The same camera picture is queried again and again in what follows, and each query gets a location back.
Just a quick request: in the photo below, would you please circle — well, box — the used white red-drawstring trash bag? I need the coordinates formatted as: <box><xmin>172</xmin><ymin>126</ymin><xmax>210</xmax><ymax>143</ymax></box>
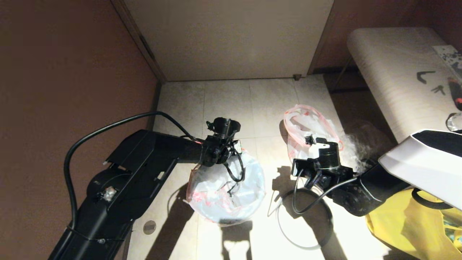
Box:
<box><xmin>283</xmin><ymin>104</ymin><xmax>344</xmax><ymax>164</ymax></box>

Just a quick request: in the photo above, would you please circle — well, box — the new white red-edged trash bag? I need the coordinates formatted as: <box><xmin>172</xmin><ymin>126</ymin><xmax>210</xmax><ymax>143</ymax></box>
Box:
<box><xmin>186</xmin><ymin>148</ymin><xmax>266</xmax><ymax>225</ymax></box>

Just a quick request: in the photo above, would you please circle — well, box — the grey bin rim ring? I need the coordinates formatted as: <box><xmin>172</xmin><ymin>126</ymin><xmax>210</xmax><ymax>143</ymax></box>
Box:
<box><xmin>276</xmin><ymin>187</ymin><xmax>334</xmax><ymax>250</ymax></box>

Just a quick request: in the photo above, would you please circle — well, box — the black round trash bin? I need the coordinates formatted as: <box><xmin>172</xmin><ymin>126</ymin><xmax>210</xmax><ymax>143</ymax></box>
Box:
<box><xmin>218</xmin><ymin>217</ymin><xmax>250</xmax><ymax>227</ymax></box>

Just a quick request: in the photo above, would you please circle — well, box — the yellow plastic bag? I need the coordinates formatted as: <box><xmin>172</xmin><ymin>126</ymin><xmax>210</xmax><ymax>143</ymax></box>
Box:
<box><xmin>366</xmin><ymin>190</ymin><xmax>462</xmax><ymax>260</ymax></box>

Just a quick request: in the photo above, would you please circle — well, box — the white door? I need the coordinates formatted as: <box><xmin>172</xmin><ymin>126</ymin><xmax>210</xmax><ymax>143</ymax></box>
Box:
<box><xmin>125</xmin><ymin>0</ymin><xmax>334</xmax><ymax>82</ymax></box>

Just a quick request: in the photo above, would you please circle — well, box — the light wood table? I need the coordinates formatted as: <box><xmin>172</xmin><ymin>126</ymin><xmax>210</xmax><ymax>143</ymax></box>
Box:
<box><xmin>347</xmin><ymin>27</ymin><xmax>462</xmax><ymax>143</ymax></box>

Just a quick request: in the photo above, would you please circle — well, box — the green patterned packet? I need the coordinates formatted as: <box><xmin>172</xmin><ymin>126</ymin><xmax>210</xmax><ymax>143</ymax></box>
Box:
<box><xmin>443</xmin><ymin>212</ymin><xmax>462</xmax><ymax>237</ymax></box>

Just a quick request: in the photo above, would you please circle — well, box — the clear glass cup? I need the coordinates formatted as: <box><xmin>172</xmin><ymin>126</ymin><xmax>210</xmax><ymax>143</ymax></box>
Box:
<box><xmin>446</xmin><ymin>113</ymin><xmax>462</xmax><ymax>132</ymax></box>

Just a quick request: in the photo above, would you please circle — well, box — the black and red tool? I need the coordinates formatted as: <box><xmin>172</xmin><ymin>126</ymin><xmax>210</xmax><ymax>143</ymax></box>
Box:
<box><xmin>448</xmin><ymin>77</ymin><xmax>462</xmax><ymax>111</ymax></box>

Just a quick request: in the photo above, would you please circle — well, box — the white patterned paper sheet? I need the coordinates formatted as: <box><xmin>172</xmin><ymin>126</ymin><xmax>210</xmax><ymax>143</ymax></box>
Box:
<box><xmin>432</xmin><ymin>45</ymin><xmax>462</xmax><ymax>75</ymax></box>

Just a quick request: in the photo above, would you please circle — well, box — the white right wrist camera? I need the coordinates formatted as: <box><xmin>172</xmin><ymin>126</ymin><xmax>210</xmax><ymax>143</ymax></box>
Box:
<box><xmin>304</xmin><ymin>135</ymin><xmax>332</xmax><ymax>155</ymax></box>

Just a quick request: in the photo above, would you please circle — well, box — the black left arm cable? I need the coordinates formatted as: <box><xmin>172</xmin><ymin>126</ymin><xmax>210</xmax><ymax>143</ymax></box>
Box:
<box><xmin>64</xmin><ymin>111</ymin><xmax>247</xmax><ymax>231</ymax></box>

